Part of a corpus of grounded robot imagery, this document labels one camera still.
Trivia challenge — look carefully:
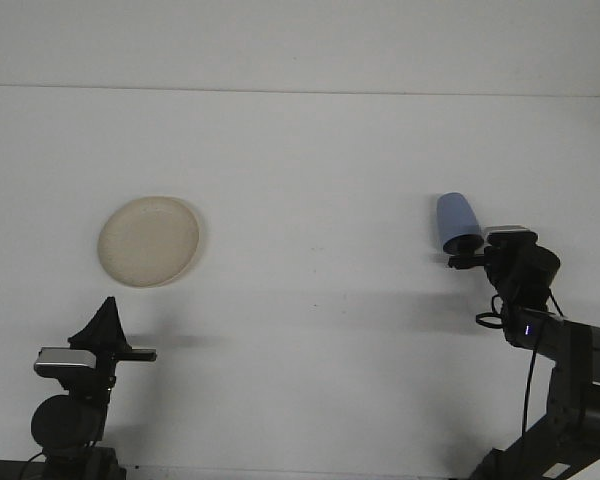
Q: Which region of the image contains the pale blue cup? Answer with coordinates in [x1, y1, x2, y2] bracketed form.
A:
[433, 192, 484, 255]

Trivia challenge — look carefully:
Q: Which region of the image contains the pale cream round plate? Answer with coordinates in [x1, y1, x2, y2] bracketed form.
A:
[97, 195, 205, 289]

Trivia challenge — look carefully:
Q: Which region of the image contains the dark panel with orange edge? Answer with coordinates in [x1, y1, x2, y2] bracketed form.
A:
[0, 457, 46, 480]

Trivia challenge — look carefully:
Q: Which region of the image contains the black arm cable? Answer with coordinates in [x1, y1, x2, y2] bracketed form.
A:
[475, 287, 565, 441]
[20, 451, 46, 480]

